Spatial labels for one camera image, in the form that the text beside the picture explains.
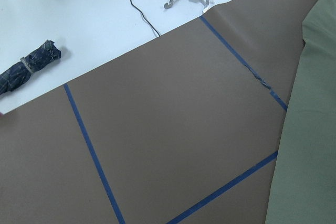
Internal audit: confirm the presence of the black cable on table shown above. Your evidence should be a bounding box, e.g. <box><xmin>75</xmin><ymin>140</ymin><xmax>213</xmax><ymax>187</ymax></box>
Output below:
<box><xmin>120</xmin><ymin>0</ymin><xmax>161</xmax><ymax>37</ymax></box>

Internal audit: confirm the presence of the olive green long-sleeve shirt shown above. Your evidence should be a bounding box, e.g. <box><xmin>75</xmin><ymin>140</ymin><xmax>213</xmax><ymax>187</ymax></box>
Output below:
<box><xmin>266</xmin><ymin>0</ymin><xmax>335</xmax><ymax>223</ymax></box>

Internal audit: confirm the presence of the folded dark blue umbrella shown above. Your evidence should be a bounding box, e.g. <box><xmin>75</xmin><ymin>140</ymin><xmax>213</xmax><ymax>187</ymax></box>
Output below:
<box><xmin>1</xmin><ymin>40</ymin><xmax>61</xmax><ymax>95</ymax></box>

